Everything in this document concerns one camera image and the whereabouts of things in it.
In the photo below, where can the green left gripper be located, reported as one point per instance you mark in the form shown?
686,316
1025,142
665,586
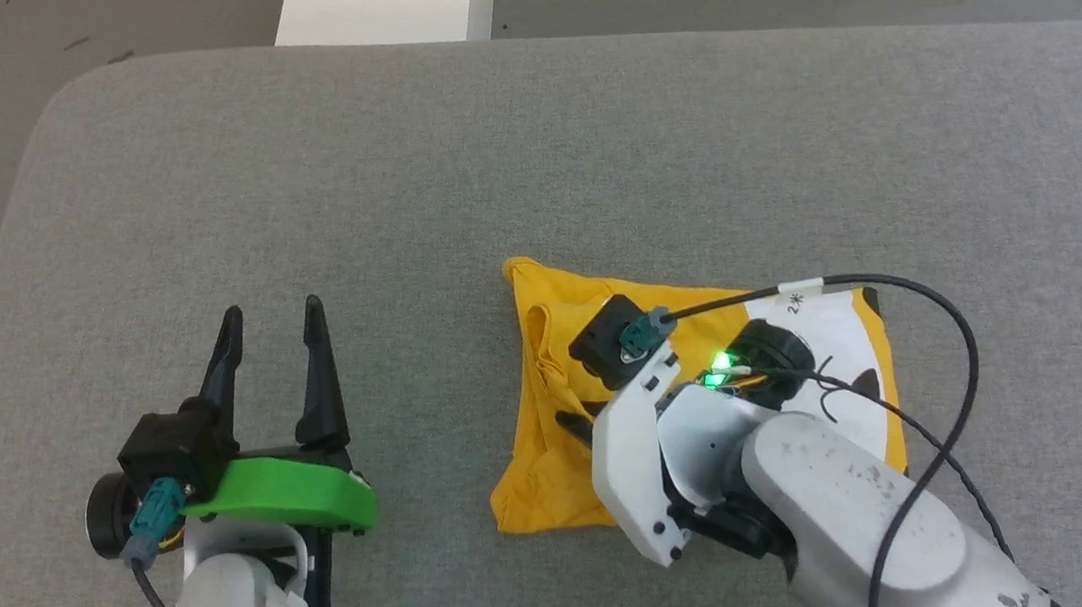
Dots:
299,490

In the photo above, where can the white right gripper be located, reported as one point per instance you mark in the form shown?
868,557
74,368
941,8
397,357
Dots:
629,475

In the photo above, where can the yellow cartoon print shirt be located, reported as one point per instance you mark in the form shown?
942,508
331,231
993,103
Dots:
551,302

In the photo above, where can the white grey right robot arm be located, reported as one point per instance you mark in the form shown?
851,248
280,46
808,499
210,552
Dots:
844,503

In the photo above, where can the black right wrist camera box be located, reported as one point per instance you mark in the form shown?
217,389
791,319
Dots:
610,341

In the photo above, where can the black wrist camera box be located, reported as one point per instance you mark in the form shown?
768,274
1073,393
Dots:
174,448
610,341

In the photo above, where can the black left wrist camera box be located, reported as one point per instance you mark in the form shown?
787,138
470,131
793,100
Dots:
174,448

